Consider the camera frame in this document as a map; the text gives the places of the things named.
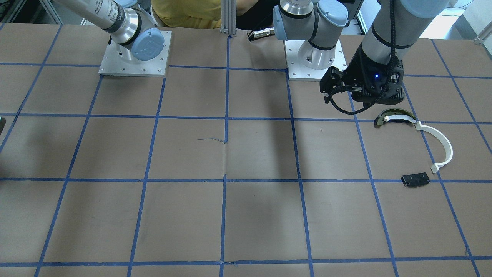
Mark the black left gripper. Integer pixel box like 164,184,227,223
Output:
342,48,405,105

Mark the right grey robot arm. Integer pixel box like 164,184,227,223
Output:
58,0,165,61

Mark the olive brake shoe part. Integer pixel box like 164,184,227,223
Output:
374,108,417,128

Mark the black rectangular plastic part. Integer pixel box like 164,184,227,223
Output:
401,172,430,188

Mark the white curved plastic part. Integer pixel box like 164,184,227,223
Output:
414,121,454,173

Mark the silver connector on table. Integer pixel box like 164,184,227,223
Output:
247,27,275,42

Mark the person in yellow shirt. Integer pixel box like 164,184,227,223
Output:
151,0,267,30

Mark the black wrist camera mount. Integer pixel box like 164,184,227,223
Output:
319,66,348,104

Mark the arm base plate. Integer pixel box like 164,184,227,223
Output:
284,40,347,81
98,30,173,77

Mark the aluminium frame post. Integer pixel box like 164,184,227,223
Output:
220,0,237,37

